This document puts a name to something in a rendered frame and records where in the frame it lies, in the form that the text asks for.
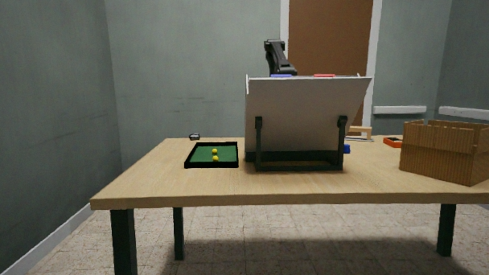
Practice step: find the blue round plug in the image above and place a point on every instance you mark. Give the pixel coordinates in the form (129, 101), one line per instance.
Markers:
(346, 149)

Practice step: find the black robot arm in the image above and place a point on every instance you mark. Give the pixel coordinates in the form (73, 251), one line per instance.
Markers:
(278, 63)

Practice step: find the green tray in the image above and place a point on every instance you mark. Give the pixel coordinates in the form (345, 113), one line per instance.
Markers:
(201, 155)

